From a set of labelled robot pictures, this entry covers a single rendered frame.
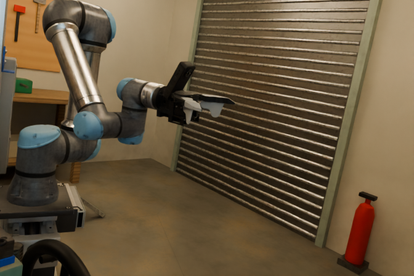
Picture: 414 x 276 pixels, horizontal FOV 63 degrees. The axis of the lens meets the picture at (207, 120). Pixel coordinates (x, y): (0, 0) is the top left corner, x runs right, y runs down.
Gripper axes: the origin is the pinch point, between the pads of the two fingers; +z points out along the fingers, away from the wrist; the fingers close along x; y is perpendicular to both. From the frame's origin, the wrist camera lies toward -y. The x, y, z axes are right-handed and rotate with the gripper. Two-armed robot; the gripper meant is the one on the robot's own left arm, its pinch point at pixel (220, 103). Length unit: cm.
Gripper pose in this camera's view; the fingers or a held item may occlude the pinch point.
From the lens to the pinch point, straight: 85.0
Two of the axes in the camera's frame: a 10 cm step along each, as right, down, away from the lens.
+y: -0.9, 9.6, 2.5
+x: -5.8, 1.5, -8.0
